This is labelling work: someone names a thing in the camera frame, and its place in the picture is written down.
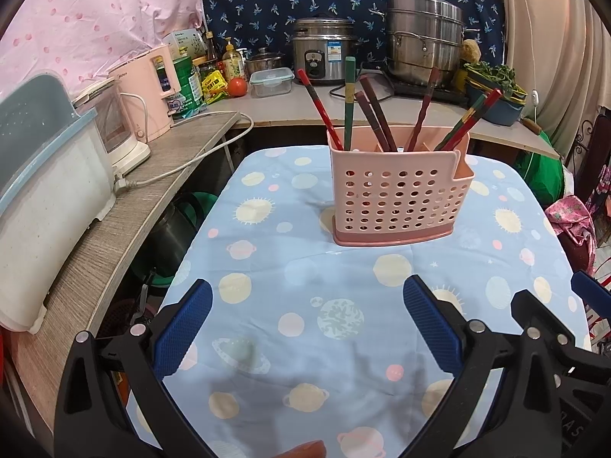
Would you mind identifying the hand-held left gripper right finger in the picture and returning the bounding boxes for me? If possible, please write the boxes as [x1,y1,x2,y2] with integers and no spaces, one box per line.
[402,274,565,458]

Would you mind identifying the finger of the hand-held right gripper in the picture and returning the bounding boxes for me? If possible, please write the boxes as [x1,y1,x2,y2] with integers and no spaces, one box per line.
[571,270,611,307]
[511,289,593,360]

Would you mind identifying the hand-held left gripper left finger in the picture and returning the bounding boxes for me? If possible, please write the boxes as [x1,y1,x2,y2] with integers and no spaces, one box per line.
[53,279,214,458]

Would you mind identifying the pink perforated utensil basket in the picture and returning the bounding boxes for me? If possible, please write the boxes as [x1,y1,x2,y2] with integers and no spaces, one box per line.
[327,124,475,248]

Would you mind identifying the bunch of lacquered chopsticks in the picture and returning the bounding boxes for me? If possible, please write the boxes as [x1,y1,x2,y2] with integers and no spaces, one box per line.
[296,56,504,153]

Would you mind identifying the person's left hand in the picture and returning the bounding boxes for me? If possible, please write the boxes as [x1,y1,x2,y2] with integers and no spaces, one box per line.
[273,440,328,458]

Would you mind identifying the pink pineapple-print cloth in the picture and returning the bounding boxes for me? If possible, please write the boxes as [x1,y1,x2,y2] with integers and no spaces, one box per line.
[544,195,598,274]

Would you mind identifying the dark metal pot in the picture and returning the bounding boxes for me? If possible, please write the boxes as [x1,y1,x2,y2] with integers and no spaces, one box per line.
[147,205,197,259]

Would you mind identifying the blue planet-print tablecloth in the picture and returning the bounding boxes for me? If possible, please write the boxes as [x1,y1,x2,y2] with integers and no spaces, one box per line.
[126,145,593,458]

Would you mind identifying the green plastic bucket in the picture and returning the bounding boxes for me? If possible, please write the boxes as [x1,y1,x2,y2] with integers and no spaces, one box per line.
[184,191,221,231]

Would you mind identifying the green plastic bag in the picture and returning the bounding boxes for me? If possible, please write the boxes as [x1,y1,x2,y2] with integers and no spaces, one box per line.
[522,131,576,202]

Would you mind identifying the white bin with blue-grey lid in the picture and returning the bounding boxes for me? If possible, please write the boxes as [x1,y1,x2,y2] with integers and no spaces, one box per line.
[0,73,118,335]

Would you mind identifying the white appliance with clear top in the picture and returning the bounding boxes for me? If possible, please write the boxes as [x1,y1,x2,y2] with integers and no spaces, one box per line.
[71,79,152,176]

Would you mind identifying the blue plastic basin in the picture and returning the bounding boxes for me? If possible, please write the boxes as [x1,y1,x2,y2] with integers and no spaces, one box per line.
[465,83,526,127]

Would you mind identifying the stacked bowls with greens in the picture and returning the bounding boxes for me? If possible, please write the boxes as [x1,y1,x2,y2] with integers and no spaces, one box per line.
[453,69,529,106]

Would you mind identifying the pink electric kettle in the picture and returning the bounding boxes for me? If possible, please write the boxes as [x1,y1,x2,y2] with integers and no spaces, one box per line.
[109,44,178,143]

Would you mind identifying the green leafy vegetables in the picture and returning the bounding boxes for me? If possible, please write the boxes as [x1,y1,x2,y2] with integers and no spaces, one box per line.
[465,61,524,94]

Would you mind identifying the green can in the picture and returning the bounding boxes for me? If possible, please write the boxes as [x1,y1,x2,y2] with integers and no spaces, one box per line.
[172,55,207,118]

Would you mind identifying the black induction cooktop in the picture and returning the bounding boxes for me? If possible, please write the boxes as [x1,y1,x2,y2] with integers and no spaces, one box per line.
[391,79,471,106]

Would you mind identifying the yellow snack packet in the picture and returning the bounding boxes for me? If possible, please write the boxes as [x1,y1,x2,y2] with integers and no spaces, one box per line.
[200,71,226,104]

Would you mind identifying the clear container with blue lid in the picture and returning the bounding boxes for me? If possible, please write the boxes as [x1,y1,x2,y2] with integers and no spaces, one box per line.
[249,67,294,98]

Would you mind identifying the beige curtain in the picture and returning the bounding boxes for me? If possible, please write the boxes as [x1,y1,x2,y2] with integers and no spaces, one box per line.
[453,0,611,163]

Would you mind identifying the yellow dish soap bottle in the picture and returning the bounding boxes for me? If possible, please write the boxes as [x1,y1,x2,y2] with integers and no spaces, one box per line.
[222,37,246,82]

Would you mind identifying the small pot with glass lid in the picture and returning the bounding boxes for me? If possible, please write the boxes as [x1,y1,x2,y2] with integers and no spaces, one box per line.
[246,48,286,76]

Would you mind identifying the white carton box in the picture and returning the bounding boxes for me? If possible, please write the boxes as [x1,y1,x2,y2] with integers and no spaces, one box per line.
[162,29,206,59]

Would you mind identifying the large steel steamer pot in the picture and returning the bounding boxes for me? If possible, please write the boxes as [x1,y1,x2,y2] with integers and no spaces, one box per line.
[384,0,467,87]

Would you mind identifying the steel rice cooker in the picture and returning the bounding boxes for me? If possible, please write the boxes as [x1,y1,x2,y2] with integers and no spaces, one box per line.
[291,18,360,87]

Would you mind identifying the pink dotted cloth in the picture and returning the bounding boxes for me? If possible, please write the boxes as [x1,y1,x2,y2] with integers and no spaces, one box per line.
[0,0,233,106]

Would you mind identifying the navy leaf-print cloth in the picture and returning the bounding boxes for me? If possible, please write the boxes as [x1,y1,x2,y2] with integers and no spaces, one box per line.
[200,0,507,71]

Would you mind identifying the dark metal scrollwork frame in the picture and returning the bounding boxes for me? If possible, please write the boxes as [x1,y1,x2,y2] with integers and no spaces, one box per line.
[573,105,611,203]

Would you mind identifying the white power cord with plug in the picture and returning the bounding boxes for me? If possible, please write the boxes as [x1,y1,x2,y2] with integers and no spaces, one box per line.
[112,111,254,192]

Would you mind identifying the white cord with inline switch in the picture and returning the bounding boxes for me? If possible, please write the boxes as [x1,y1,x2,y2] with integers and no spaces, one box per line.
[496,0,542,120]

